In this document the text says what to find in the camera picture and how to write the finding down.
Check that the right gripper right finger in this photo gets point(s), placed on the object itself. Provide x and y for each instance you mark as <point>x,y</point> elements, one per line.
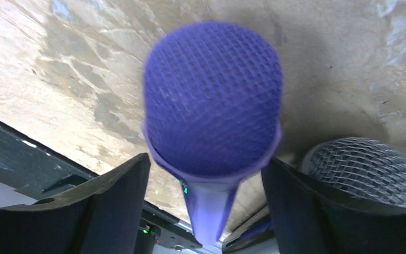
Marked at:
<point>311,217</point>

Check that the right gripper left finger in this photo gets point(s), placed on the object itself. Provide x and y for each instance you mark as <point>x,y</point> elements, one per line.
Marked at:
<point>98,216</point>

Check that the black silver-mesh microphone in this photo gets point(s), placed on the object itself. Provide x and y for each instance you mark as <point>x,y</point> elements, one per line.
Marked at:
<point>363,167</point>

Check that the purple microphone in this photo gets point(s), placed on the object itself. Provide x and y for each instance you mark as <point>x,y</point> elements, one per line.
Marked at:
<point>212,99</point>

